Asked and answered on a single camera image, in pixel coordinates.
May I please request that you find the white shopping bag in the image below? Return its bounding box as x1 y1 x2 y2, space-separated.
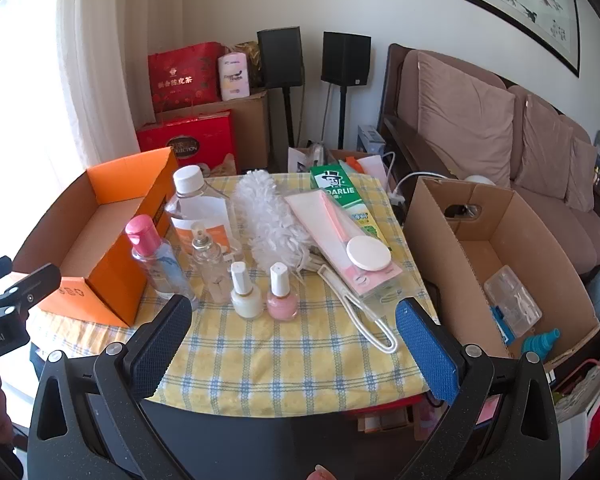
552 347 600 480

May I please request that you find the white round lamp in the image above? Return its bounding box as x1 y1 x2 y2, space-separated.
459 173 496 189

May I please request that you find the pink white tissue pack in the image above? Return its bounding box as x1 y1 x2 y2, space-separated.
217 51 252 102

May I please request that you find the red gift box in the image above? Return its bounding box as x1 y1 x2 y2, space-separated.
135 109 239 171

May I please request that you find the brown sofa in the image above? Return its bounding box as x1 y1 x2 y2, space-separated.
377 42 600 282

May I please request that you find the framed ink painting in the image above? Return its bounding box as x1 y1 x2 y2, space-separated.
381 0 581 79

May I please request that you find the large brown sofa cushion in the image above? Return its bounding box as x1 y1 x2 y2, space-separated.
417 51 516 189

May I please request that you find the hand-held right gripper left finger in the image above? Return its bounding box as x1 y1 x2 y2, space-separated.
28 294 201 480

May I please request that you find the blue plastic item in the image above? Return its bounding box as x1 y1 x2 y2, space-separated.
489 306 515 345

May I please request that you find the green yellow toothpaste box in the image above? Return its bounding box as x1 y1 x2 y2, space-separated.
309 162 394 256

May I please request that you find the pink paper bag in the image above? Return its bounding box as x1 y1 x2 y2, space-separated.
352 154 389 189

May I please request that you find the gold patterned bag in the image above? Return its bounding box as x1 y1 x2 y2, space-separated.
227 39 264 89

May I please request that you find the pink nail polish bottle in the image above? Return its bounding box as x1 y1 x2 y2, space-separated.
266 262 301 321

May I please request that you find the yellow plaid tablecloth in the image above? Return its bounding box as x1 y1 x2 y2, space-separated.
30 172 441 417

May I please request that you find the large clear bottle orange label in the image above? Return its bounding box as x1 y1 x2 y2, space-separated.
164 164 244 262

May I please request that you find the white fluffy duster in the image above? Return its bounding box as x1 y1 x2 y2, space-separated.
231 169 399 354

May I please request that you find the white cable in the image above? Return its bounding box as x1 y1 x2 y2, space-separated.
382 151 449 196

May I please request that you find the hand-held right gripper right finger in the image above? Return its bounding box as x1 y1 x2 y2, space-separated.
395 298 563 480

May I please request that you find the clear plastic case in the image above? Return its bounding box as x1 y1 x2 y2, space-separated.
483 265 544 339

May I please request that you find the red gift bag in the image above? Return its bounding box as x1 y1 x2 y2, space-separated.
147 42 227 114

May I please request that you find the medium brown sofa cushion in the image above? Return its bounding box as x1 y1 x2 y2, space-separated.
512 93 576 201

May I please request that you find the small brown sofa cushion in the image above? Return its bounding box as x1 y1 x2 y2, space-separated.
564 135 599 214

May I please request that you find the teal collapsible funnel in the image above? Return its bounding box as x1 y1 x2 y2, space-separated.
520 328 564 361

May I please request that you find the small clear spray bottle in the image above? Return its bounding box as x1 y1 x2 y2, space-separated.
190 227 234 304

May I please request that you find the orange cardboard box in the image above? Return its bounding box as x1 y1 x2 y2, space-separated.
11 147 182 329

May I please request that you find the pink packaged bath brush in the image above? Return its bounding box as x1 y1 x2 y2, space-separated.
284 192 406 302

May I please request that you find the clear bottle pink cap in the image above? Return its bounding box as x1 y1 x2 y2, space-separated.
124 214 201 312

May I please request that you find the grey electronic device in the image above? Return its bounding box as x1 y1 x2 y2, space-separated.
357 123 387 154

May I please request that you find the brown cardboard box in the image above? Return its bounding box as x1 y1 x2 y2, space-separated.
404 175 600 372

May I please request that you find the white curtain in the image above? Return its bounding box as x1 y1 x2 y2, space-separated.
55 0 186 172

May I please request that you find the black speaker on stand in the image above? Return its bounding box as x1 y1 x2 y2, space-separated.
256 26 305 149
321 31 372 154

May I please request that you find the white paper bag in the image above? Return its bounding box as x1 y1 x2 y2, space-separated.
287 145 329 175

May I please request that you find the plain brown storage carton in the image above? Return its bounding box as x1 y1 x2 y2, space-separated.
164 87 272 171

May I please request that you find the white nail polish bottle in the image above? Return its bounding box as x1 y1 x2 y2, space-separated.
229 261 266 320

